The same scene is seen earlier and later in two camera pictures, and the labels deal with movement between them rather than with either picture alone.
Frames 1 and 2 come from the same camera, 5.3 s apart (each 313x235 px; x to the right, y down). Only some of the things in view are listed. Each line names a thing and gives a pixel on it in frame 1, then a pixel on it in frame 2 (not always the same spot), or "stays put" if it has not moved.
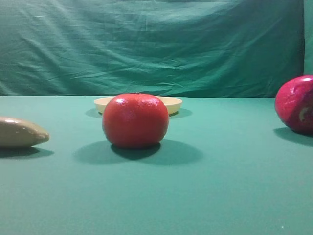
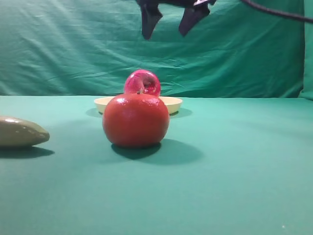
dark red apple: [294, 104] to [142, 82]
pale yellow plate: [173, 104] stays put
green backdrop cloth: [168, 48] stays put
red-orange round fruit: [135, 120] stays put
